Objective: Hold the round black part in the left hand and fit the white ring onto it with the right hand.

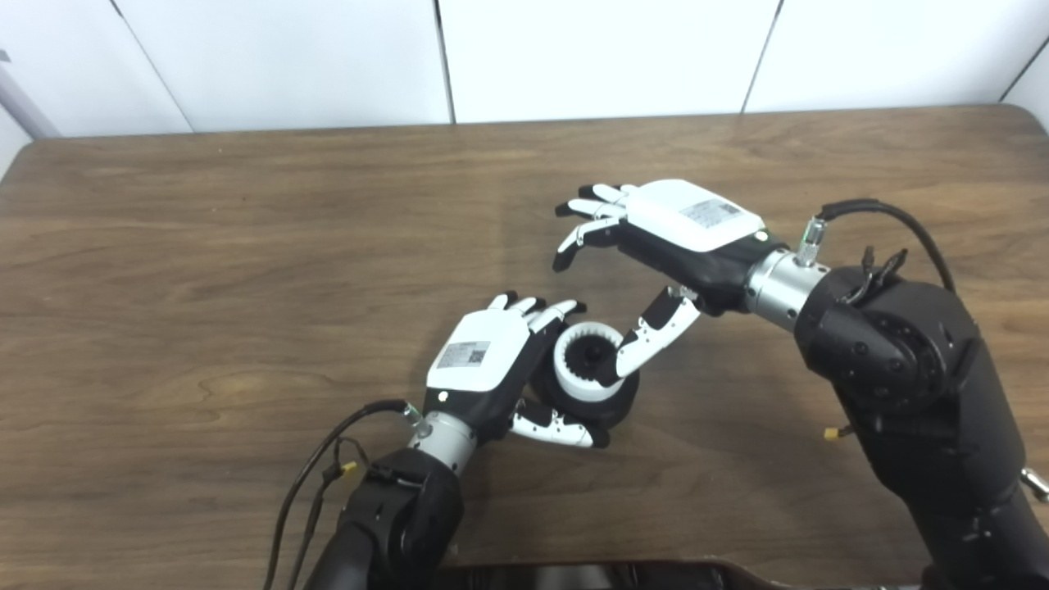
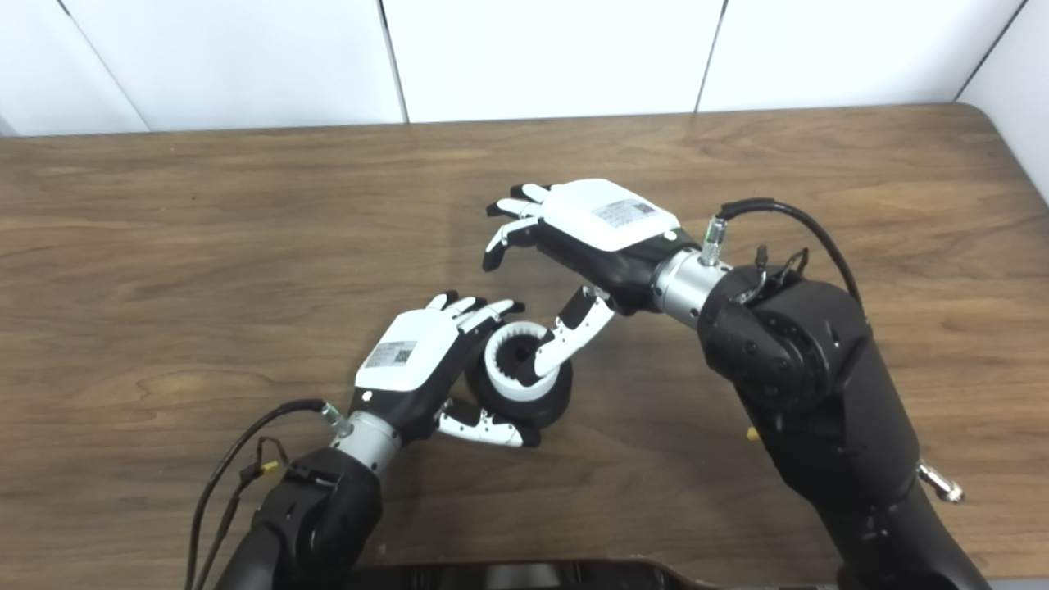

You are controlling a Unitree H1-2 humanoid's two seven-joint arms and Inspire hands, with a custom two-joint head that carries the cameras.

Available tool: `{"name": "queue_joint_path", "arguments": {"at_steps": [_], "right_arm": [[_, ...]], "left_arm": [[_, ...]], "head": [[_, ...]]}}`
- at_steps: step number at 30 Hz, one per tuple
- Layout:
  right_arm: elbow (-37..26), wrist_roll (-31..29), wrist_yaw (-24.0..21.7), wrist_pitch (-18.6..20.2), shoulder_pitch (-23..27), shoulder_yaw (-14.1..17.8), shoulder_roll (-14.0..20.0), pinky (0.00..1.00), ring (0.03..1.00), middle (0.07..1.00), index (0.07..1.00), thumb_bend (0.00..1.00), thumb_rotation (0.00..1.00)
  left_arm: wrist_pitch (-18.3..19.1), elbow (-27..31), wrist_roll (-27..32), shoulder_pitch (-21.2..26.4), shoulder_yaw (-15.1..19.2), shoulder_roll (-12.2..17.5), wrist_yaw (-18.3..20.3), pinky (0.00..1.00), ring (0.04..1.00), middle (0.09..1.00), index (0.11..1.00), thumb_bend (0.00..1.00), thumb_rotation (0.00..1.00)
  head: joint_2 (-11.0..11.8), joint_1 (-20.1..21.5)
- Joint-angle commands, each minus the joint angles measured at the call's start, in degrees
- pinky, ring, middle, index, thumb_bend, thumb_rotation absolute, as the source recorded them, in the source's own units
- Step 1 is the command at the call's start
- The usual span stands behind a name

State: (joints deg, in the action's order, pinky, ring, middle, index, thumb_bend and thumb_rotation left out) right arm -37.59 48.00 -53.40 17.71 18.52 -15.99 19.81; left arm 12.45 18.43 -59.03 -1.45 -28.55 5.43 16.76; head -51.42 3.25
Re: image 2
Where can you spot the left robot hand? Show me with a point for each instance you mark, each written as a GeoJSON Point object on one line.
{"type": "Point", "coordinates": [410, 352]}

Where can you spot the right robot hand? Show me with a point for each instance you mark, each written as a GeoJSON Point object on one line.
{"type": "Point", "coordinates": [606, 221]}

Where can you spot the round black part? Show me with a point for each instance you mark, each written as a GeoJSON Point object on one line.
{"type": "Point", "coordinates": [553, 403]}

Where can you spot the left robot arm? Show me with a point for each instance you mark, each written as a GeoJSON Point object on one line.
{"type": "Point", "coordinates": [328, 516]}

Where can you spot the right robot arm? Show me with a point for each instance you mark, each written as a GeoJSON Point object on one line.
{"type": "Point", "coordinates": [819, 393]}

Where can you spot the dark robot torso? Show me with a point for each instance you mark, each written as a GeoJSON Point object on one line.
{"type": "Point", "coordinates": [533, 576]}

